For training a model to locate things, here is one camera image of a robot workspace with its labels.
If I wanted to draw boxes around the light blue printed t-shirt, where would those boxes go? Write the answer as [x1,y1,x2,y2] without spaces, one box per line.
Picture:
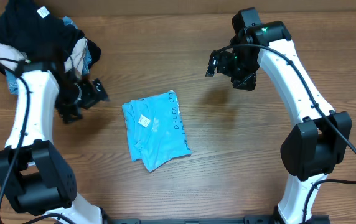
[122,90,192,172]

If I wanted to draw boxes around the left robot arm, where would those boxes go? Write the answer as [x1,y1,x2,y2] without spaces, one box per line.
[0,60,111,223]

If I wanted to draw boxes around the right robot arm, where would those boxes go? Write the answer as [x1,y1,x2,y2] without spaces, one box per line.
[206,7,352,223]

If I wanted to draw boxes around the black garment under pile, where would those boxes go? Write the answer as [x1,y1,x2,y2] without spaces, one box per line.
[0,37,101,78]

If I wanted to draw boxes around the blue denim jeans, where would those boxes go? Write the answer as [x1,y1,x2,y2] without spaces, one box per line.
[4,16,92,95]

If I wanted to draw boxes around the black garment on pile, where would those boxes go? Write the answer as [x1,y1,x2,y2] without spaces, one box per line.
[0,1,87,61]

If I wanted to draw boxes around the cream white garment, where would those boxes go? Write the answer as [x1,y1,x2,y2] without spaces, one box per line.
[0,37,88,78]

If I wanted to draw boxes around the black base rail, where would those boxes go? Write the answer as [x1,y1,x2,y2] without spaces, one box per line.
[103,214,331,224]

